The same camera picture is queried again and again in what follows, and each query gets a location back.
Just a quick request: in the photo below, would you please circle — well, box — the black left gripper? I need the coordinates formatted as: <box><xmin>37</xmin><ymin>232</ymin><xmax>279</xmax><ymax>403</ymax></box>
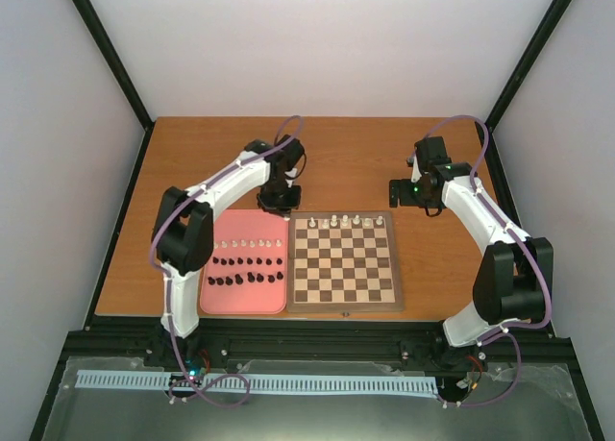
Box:
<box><xmin>258</xmin><ymin>179</ymin><xmax>303</xmax><ymax>218</ymax></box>

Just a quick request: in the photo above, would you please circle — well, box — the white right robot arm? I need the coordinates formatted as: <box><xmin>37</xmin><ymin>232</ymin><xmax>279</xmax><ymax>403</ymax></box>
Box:
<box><xmin>389</xmin><ymin>136</ymin><xmax>554</xmax><ymax>369</ymax></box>

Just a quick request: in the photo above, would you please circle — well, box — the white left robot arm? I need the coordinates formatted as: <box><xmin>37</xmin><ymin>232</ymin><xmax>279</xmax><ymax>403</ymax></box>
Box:
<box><xmin>149</xmin><ymin>135</ymin><xmax>305</xmax><ymax>367</ymax></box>

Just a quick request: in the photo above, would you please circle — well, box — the wooden chess board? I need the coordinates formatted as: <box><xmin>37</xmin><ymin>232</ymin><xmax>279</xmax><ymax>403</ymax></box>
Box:
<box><xmin>286</xmin><ymin>210</ymin><xmax>404</xmax><ymax>315</ymax></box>

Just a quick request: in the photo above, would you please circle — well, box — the pink plastic tray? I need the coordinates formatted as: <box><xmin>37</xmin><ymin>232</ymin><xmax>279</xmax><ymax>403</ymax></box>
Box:
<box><xmin>200</xmin><ymin>209</ymin><xmax>288</xmax><ymax>315</ymax></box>

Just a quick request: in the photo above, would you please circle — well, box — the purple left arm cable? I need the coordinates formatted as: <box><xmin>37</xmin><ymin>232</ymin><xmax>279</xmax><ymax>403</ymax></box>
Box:
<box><xmin>149</xmin><ymin>114</ymin><xmax>251</xmax><ymax>408</ymax></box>

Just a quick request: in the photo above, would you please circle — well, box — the light blue cable duct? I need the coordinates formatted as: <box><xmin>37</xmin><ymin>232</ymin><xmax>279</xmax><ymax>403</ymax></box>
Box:
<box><xmin>74</xmin><ymin>370</ymin><xmax>437</xmax><ymax>398</ymax></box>

